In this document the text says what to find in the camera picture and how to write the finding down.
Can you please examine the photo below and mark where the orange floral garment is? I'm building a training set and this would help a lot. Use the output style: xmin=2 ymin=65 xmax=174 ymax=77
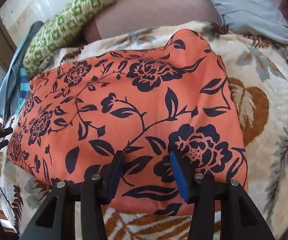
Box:
xmin=7 ymin=29 xmax=247 ymax=215

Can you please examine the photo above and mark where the grey-blue garment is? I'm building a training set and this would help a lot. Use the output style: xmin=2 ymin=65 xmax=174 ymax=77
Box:
xmin=0 ymin=21 xmax=43 ymax=126

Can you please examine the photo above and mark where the blue striped knit sleeve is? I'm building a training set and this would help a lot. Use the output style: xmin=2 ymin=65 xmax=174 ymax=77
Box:
xmin=18 ymin=67 xmax=30 ymax=110

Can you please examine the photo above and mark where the green checkered pillow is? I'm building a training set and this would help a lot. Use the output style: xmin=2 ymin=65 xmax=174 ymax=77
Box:
xmin=23 ymin=0 xmax=116 ymax=77

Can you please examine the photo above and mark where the cream leaf-pattern fleece blanket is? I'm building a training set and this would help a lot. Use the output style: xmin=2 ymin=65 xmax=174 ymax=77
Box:
xmin=0 ymin=21 xmax=288 ymax=239

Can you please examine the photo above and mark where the light blue pillow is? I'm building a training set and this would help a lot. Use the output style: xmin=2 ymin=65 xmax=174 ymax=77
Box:
xmin=210 ymin=0 xmax=288 ymax=44

